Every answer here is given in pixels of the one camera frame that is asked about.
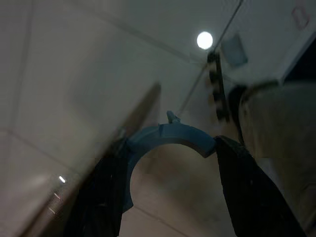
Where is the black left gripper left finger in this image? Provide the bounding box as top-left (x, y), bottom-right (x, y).
top-left (63, 127), bottom-right (132, 237)

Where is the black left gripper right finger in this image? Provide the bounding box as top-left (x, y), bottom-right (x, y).
top-left (213, 135), bottom-right (308, 237)

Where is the blue curved plastic piece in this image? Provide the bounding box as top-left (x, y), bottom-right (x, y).
top-left (125, 111), bottom-right (217, 213)

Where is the grey round rubbish bin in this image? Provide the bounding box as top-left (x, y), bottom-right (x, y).
top-left (227, 78), bottom-right (316, 224)

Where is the black notched bar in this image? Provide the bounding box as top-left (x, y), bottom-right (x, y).
top-left (206, 50), bottom-right (231, 122)

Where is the grey square plate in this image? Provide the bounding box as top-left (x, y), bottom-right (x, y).
top-left (220, 34), bottom-right (248, 67)

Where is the round white light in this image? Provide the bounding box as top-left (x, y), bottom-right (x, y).
top-left (196, 31), bottom-right (214, 50)

